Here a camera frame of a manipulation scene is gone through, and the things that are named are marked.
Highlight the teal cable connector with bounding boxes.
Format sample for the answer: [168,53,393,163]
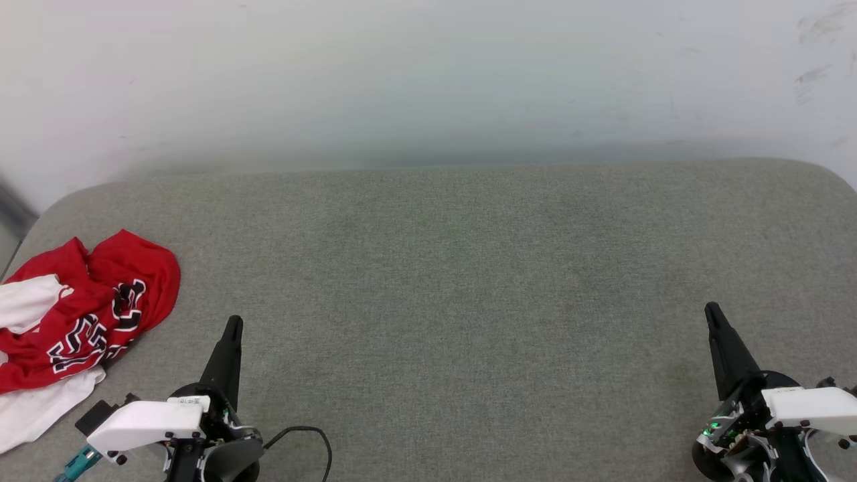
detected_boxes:
[55,445,103,482]

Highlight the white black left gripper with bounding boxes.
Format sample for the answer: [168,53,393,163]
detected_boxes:
[87,315,265,482]

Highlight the thin black cable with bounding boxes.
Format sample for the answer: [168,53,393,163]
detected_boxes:
[262,426,333,482]

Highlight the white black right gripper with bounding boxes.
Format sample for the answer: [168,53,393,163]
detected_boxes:
[692,302,857,481]

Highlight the red white Bulls jersey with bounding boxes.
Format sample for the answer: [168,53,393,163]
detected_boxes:
[0,230,181,455]

